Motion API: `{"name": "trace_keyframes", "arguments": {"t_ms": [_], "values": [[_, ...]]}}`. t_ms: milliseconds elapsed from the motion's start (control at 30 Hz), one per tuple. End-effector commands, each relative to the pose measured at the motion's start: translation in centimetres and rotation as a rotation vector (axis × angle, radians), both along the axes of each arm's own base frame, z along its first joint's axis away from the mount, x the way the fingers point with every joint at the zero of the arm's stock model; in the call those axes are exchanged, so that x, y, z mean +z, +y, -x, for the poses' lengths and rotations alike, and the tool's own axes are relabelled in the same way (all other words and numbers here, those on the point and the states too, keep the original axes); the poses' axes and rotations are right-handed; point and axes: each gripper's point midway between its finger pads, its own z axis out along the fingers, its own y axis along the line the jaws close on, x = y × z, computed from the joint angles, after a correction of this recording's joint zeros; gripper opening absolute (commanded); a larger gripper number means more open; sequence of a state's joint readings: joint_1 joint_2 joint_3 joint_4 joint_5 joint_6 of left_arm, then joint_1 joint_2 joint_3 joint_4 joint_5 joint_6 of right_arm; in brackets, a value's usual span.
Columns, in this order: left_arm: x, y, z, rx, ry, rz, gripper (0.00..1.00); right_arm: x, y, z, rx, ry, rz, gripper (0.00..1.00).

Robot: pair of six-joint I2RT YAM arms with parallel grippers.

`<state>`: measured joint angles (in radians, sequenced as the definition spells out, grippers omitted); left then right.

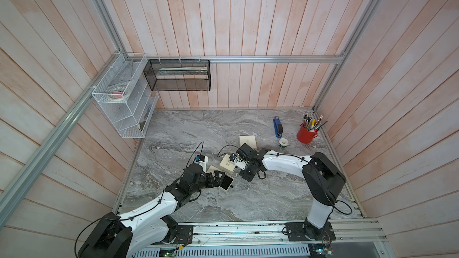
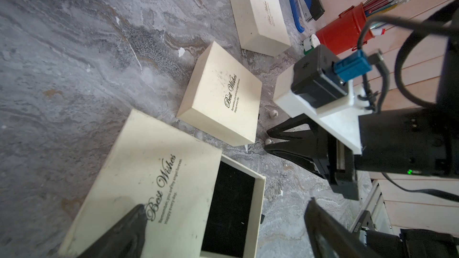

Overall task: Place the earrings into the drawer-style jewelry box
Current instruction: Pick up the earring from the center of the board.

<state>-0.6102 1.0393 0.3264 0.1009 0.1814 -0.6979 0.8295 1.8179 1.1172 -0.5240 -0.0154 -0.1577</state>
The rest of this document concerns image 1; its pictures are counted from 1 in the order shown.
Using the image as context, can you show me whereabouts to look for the white wire shelf rack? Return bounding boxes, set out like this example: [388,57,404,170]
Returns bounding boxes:
[92,53,158,139]

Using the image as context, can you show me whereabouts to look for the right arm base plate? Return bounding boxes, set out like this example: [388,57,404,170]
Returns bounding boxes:
[284,222,336,242]

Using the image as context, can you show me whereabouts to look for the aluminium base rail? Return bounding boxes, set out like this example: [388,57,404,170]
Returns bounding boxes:
[153,217,388,250]

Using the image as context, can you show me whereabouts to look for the cream drawer jewelry box front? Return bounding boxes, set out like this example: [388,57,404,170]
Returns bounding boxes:
[206,166,234,192]

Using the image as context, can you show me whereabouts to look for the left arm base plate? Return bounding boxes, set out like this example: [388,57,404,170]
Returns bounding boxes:
[161,225,194,246]

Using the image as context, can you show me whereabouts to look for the black mesh basket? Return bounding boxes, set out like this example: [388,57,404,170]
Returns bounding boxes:
[143,59,212,92]

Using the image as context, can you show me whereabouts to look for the small tape roll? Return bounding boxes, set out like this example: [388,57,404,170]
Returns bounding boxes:
[279,138,289,148]

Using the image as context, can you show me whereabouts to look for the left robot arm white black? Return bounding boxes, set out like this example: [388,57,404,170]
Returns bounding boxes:
[74,164,226,258]

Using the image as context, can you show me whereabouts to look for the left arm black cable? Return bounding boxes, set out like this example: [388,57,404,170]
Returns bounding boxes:
[74,141,205,258]

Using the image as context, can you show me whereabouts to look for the aluminium frame horizontal bar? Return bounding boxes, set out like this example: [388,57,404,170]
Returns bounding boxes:
[127,53,344,64]

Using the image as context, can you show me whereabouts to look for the red pen cup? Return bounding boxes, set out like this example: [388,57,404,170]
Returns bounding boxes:
[296,125,319,145]

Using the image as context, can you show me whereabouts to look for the blue stapler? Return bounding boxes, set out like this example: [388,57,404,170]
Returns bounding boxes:
[273,117,283,139]

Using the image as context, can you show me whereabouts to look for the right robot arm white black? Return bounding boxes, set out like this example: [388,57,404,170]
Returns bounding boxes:
[237,143,346,231]

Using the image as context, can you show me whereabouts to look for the tape roll in rack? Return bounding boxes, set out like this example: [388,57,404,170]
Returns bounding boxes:
[106,86,131,102]

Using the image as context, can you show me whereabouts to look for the pens bundle in cup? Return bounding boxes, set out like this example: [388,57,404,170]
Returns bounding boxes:
[301,113,327,133]

